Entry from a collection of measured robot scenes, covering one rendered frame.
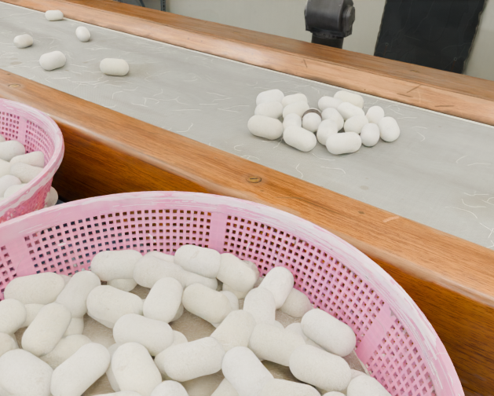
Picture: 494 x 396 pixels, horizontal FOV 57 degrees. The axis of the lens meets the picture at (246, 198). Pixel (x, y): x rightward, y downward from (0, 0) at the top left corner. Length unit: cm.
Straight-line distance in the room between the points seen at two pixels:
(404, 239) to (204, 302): 13
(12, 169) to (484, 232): 38
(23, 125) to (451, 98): 48
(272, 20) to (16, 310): 260
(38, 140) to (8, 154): 3
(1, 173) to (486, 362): 37
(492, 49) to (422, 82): 188
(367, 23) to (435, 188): 220
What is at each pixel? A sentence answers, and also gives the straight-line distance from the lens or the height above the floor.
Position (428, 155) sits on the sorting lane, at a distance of 49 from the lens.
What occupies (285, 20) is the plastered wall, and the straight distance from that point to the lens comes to 276.
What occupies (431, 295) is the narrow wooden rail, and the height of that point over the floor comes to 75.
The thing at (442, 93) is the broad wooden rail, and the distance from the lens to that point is 63.
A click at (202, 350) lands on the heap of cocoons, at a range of 24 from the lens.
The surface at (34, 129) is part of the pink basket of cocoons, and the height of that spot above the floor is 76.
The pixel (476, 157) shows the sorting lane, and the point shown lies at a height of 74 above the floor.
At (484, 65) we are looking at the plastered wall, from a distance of 254.
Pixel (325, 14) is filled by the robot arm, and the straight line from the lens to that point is 91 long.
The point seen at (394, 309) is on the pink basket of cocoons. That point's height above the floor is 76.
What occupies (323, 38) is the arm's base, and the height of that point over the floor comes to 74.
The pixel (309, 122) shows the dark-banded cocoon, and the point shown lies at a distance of 49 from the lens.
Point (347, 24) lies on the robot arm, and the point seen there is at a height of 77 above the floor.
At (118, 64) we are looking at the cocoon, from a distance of 64.
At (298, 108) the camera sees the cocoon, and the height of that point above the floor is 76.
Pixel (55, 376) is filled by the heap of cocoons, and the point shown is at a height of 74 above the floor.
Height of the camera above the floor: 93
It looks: 31 degrees down
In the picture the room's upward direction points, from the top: 4 degrees clockwise
